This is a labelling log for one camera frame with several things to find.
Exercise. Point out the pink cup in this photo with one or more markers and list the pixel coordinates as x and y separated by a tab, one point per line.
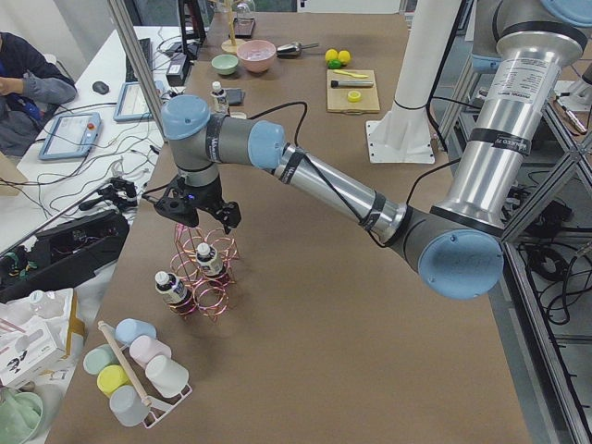
144	348

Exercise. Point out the seated person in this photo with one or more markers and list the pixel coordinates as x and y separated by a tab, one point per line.
31	90

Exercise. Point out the teach pendant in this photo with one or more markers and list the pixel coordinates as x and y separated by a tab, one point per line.
131	105
71	136

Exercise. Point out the grey folded cloth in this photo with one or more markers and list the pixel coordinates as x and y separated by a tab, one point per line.
235	96

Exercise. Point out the green cup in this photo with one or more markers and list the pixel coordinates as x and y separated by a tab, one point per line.
99	358

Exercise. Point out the black computer mouse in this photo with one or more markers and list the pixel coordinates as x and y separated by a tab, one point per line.
100	87

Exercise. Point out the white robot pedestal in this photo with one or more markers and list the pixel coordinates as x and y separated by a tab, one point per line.
403	135

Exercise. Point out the tea bottle front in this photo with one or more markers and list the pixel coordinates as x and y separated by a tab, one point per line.
175	294

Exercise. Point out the steel ice scoop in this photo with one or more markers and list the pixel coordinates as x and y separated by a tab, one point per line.
294	49

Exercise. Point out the tea bottle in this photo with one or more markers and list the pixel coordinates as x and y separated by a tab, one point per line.
175	294
219	97
211	263

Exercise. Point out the green empty bowl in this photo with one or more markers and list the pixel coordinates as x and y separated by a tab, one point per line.
225	65

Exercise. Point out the half lemon slice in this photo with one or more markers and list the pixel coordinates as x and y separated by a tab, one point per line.
354	96

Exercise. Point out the aluminium frame post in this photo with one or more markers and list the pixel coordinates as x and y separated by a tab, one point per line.
133	51

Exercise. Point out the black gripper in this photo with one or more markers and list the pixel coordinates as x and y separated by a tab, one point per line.
206	198

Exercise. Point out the pink bowl of ice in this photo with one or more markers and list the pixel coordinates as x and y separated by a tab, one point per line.
257	56

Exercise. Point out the grey cup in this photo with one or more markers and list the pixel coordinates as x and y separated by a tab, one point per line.
126	405

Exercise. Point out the upper teach pendant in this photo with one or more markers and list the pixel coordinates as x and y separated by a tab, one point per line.
131	105

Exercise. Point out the cream rabbit tray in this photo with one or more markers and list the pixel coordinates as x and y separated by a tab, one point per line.
239	115

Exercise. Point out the bamboo cutting board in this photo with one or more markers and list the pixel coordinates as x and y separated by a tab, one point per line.
337	98

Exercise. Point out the white cup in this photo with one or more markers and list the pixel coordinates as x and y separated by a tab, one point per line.
167	376

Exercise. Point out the white cup rack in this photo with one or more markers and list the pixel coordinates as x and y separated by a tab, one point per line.
160	407

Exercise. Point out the blue cup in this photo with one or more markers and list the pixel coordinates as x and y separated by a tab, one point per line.
127	330

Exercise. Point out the lower teach pendant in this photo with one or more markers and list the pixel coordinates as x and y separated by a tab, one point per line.
71	136

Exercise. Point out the yellow plastic knife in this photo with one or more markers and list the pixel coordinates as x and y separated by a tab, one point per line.
350	74

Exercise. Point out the wooden mug tree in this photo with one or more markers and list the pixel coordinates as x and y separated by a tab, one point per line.
232	43

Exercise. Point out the copper wire bottle basket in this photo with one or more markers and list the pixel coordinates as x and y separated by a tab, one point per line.
208	296

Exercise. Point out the yellow cup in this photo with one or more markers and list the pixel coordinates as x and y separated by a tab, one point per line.
111	378

